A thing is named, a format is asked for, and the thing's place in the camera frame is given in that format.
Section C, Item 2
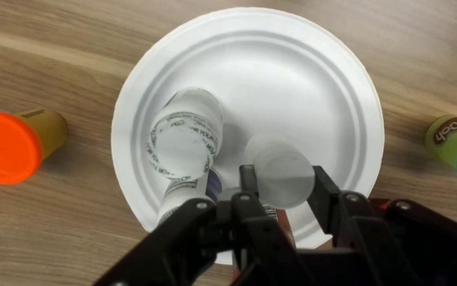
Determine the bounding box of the small plain white bottle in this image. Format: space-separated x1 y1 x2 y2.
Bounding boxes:
246 135 316 209

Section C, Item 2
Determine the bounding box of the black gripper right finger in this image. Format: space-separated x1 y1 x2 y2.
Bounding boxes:
306 165 457 286

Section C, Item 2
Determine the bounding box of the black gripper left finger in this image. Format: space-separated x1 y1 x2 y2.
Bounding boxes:
95 165 314 286

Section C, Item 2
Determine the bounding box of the white blue-label pill bottle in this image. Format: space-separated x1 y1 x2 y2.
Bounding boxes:
158 169 224 224

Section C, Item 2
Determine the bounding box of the white paper plate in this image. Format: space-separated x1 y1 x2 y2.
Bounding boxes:
112 7 386 230

